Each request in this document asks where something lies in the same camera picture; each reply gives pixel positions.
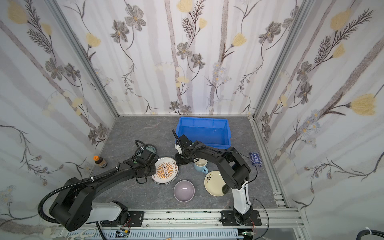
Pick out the light blue mug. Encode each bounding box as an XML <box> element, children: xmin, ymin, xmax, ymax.
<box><xmin>194</xmin><ymin>159</ymin><xmax>209</xmax><ymax>174</ymax></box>

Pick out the black corrugated cable conduit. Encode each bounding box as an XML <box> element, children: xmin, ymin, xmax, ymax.
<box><xmin>37</xmin><ymin>167</ymin><xmax>121</xmax><ymax>224</ymax></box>

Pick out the blue rectangular device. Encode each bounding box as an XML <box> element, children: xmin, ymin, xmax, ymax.
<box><xmin>250</xmin><ymin>152</ymin><xmax>263</xmax><ymax>167</ymax></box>

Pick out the cream floral plate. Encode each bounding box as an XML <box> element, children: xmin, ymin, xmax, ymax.
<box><xmin>204</xmin><ymin>171</ymin><xmax>226</xmax><ymax>197</ymax></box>

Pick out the purple bowl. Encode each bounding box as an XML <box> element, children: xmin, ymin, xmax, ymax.
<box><xmin>174</xmin><ymin>180</ymin><xmax>195</xmax><ymax>203</ymax></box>

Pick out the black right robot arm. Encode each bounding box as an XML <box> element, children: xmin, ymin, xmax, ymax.
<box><xmin>174</xmin><ymin>134</ymin><xmax>253</xmax><ymax>226</ymax></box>

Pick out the brown bottle orange cap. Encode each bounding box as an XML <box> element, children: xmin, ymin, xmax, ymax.
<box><xmin>93</xmin><ymin>156</ymin><xmax>108</xmax><ymax>168</ymax></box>

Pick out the green patterned small plate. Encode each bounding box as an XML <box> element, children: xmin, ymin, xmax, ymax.
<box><xmin>145</xmin><ymin>145</ymin><xmax>157</xmax><ymax>154</ymax></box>

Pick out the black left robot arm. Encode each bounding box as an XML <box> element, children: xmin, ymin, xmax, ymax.
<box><xmin>38</xmin><ymin>149</ymin><xmax>159</xmax><ymax>232</ymax></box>

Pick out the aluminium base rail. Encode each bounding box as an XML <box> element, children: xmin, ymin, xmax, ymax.
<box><xmin>53</xmin><ymin>209</ymin><xmax>310</xmax><ymax>240</ymax></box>

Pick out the orange sunburst plate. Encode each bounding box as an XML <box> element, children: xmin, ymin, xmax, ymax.
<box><xmin>151</xmin><ymin>157</ymin><xmax>179</xmax><ymax>185</ymax></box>

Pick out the blue plastic bin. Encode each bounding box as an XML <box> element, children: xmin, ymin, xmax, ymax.
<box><xmin>176</xmin><ymin>117</ymin><xmax>232</xmax><ymax>149</ymax></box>

